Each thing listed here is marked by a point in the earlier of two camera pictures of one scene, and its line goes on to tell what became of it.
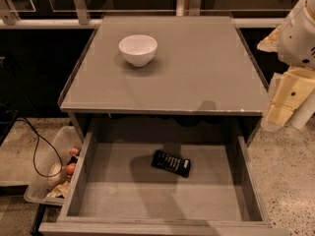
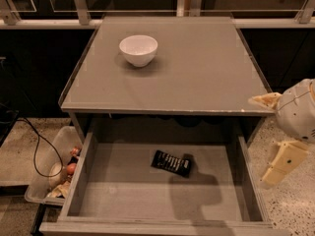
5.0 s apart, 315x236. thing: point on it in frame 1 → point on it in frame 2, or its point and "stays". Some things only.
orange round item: [70, 168] stays
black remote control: [171, 163] stays
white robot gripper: [296, 41] → [296, 110]
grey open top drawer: [162, 176] stays
